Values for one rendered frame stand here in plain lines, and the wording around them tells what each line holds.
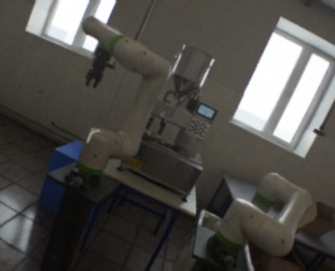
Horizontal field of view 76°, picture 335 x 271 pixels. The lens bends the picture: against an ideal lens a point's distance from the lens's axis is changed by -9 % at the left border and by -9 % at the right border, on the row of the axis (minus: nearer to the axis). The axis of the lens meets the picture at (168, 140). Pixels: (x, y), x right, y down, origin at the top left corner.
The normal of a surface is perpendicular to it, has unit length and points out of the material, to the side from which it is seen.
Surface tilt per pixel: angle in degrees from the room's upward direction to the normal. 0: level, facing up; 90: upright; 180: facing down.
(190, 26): 90
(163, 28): 90
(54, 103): 90
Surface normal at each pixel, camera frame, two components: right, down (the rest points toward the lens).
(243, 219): -0.54, -0.11
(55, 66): -0.10, 0.18
